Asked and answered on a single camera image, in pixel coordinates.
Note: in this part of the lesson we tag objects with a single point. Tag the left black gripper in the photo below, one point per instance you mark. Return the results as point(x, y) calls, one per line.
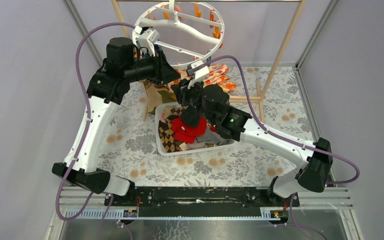
point(160, 68)

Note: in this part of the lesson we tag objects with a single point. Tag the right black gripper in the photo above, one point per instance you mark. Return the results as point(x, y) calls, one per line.
point(182, 91)

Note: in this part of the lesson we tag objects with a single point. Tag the black sock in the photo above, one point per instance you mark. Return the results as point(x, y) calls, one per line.
point(190, 117)

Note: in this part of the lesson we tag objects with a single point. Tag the red sock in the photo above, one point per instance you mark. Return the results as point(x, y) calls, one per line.
point(187, 134)

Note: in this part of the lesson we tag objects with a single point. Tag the white round clip hanger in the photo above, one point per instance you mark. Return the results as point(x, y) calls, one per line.
point(167, 14)

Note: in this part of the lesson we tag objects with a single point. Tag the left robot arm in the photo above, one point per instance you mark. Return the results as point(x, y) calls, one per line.
point(104, 94)

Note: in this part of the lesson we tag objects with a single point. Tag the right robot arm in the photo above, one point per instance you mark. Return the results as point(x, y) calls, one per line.
point(311, 159)

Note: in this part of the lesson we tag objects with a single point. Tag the hanging brown argyle sock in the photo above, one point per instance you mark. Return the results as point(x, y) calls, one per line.
point(157, 95)

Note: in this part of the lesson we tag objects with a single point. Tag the white laundry basket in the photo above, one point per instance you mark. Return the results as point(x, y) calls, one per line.
point(159, 146)

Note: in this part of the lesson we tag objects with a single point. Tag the orange patterned cloth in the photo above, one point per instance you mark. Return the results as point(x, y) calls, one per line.
point(217, 76)

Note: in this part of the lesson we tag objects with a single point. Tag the grey sock in basket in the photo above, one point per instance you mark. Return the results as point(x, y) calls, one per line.
point(211, 137)

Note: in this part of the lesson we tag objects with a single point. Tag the brown argyle sock in basket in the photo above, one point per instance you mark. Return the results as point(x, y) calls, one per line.
point(166, 134)

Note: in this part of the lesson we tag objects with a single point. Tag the floral table cloth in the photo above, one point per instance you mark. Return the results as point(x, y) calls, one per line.
point(129, 147)

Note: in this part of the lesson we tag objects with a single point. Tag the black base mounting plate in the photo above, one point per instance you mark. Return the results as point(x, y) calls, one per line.
point(201, 202)

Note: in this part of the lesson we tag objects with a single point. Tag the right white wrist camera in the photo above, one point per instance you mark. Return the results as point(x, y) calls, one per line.
point(198, 71)

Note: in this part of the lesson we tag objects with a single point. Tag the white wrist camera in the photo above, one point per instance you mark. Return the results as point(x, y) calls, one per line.
point(146, 38)
point(198, 71)

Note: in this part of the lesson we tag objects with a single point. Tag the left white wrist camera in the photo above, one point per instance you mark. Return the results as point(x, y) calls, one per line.
point(146, 38)

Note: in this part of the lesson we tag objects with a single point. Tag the wooden drying rack frame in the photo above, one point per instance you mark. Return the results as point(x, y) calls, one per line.
point(262, 91)

